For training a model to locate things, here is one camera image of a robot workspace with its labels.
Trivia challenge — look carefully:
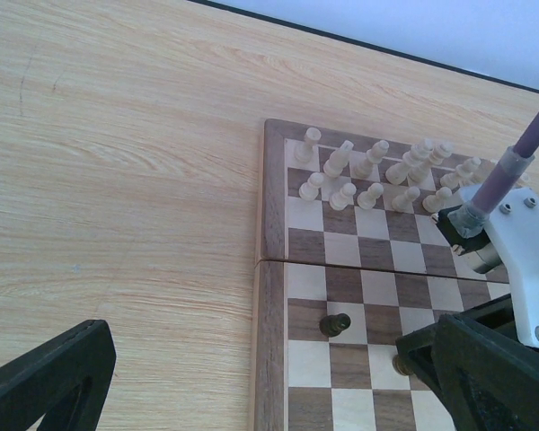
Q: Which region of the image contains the white pawn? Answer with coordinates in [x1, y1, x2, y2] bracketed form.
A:
[298, 172, 324, 201]
[357, 182, 384, 210]
[422, 187, 452, 214]
[392, 186, 420, 213]
[329, 182, 357, 211]

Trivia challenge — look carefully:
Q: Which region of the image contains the white rook corner left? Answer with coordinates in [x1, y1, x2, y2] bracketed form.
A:
[294, 128, 322, 163]

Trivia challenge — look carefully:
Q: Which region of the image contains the white king piece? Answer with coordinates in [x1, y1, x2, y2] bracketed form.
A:
[408, 142, 453, 183]

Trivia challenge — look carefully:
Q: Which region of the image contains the white knight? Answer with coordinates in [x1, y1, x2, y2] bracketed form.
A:
[323, 140, 354, 179]
[463, 160, 497, 187]

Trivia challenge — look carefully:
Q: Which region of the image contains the dark pawn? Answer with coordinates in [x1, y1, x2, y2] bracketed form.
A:
[319, 313, 351, 338]
[392, 355, 413, 376]

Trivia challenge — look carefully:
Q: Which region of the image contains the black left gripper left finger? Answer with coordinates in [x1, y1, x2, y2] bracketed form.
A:
[0, 320, 116, 430]

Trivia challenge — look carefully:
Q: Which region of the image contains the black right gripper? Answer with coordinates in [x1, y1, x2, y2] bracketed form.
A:
[396, 294, 539, 391]

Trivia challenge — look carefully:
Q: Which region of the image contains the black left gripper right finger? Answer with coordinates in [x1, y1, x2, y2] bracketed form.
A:
[432, 315, 539, 430]

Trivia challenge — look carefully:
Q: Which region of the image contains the wooden chess board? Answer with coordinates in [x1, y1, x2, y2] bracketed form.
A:
[249, 119, 508, 430]

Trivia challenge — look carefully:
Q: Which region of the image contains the white queen piece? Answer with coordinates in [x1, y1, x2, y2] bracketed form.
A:
[385, 139, 433, 185]

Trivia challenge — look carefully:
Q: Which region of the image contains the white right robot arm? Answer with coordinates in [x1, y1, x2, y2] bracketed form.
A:
[432, 185, 539, 349]

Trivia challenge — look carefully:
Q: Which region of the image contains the white knight right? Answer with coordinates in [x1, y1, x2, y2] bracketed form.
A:
[463, 160, 497, 187]

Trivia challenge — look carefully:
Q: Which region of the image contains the white bishop right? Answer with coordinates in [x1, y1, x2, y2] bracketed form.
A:
[440, 157, 481, 189]

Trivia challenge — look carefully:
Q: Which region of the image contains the white knight left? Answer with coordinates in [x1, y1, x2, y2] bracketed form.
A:
[323, 140, 354, 179]

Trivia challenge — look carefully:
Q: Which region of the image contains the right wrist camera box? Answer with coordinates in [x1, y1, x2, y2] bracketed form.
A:
[431, 204, 503, 274]

